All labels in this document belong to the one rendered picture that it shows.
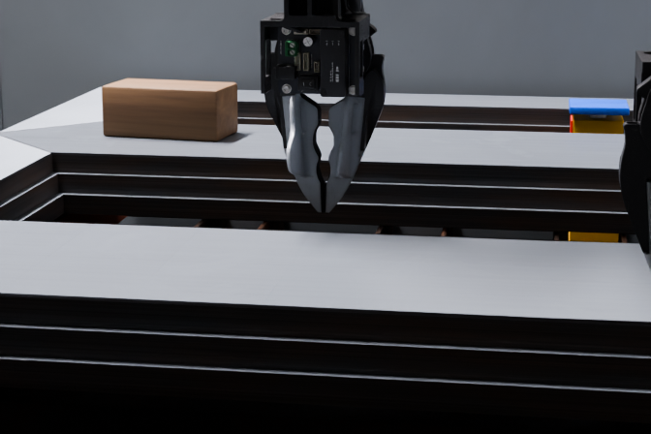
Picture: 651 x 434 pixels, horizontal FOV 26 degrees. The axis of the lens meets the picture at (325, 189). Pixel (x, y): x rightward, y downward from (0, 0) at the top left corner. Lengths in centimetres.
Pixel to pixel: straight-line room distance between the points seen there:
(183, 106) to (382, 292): 54
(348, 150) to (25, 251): 25
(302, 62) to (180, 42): 74
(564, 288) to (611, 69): 84
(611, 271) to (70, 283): 34
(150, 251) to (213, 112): 41
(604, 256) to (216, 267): 25
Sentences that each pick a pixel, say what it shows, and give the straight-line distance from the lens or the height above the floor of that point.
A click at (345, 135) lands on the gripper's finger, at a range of 103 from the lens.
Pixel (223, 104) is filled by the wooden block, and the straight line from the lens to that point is 136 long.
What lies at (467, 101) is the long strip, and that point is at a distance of 161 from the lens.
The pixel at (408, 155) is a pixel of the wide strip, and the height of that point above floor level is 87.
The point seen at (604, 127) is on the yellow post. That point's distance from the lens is 147.
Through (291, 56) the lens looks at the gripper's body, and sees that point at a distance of 101.
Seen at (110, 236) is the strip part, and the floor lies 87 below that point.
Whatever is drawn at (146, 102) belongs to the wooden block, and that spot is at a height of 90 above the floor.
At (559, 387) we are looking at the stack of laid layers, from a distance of 81.
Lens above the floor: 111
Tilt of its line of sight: 12 degrees down
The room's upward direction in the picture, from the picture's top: straight up
